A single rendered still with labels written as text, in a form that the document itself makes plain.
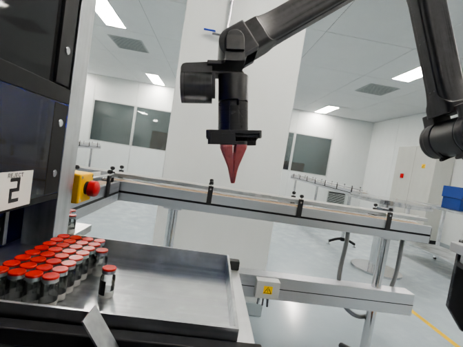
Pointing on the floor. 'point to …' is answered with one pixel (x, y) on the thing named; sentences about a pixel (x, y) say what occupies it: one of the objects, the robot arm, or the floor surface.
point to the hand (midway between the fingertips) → (232, 178)
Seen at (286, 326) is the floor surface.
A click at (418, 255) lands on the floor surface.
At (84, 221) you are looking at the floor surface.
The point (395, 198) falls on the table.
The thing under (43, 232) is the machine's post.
